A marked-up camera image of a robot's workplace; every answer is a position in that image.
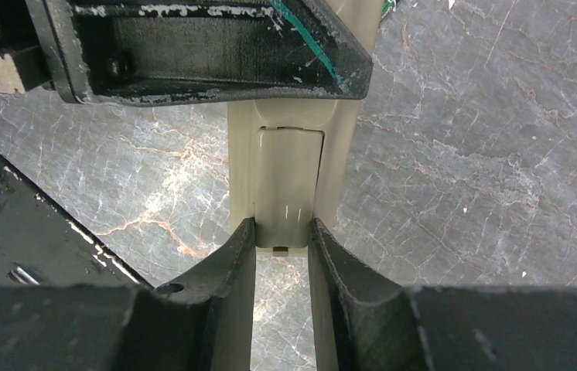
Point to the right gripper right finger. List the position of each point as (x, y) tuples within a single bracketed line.
[(361, 319)]

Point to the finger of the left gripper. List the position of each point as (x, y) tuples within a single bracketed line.
[(161, 53)]

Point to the beige remote control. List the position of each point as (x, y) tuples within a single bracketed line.
[(315, 59)]

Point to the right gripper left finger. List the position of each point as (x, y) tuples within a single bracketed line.
[(213, 303)]

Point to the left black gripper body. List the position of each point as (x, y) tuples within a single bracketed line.
[(23, 66)]

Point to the beige battery cover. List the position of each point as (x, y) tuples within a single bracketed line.
[(285, 185)]

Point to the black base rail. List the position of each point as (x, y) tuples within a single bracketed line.
[(41, 243)]

